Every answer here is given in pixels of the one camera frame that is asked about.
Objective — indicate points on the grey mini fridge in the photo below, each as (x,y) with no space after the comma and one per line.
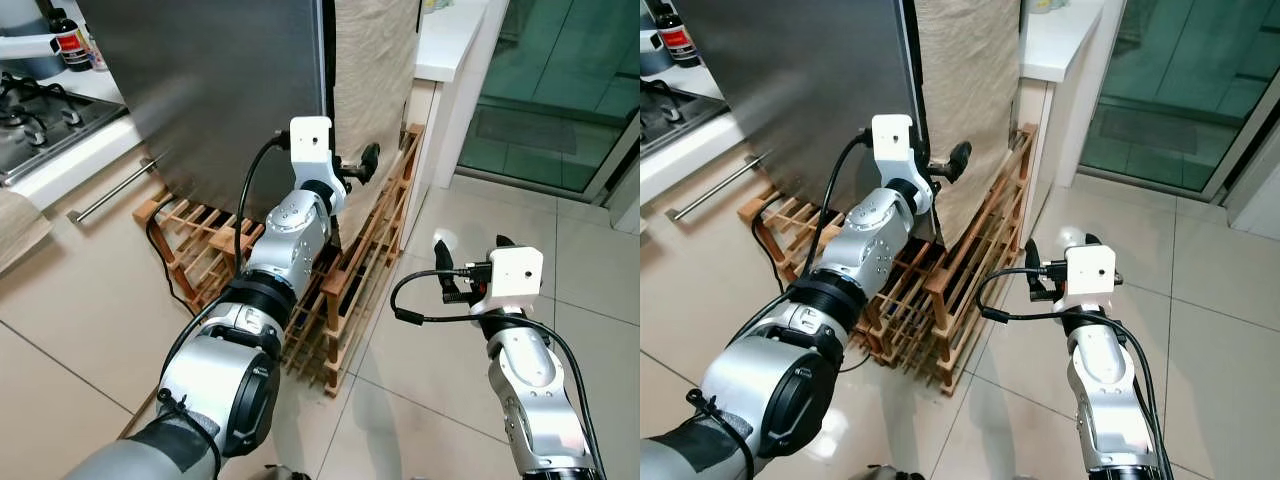
(800,90)
(200,90)

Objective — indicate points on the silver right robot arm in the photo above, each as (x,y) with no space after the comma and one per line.
(535,390)
(1105,390)

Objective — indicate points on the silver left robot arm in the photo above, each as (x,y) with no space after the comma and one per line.
(290,235)
(870,235)

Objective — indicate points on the beige cloth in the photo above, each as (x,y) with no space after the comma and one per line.
(965,80)
(375,70)

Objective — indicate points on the wooden slatted rack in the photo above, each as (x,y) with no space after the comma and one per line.
(345,290)
(940,290)

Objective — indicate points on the white side counter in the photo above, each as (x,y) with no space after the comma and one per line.
(1055,45)
(445,45)

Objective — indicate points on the green glass sliding door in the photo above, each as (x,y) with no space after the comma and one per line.
(1180,80)
(560,80)

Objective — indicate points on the pale green container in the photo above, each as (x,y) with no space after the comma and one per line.
(1048,5)
(435,5)

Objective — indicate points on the beige cabinet white countertop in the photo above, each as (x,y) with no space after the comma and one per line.
(60,178)
(690,165)

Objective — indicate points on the steel gas stove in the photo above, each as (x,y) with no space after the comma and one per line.
(40,130)
(670,115)

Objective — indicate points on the dark bottle red label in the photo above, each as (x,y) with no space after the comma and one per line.
(70,45)
(680,42)

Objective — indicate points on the small pale bottle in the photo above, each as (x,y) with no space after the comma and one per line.
(97,52)

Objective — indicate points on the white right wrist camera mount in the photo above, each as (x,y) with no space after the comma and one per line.
(512,275)
(1090,275)

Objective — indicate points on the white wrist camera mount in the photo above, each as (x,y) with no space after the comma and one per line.
(512,275)
(310,145)
(892,143)
(1090,275)

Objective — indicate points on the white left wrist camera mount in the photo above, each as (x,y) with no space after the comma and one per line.
(892,143)
(310,145)

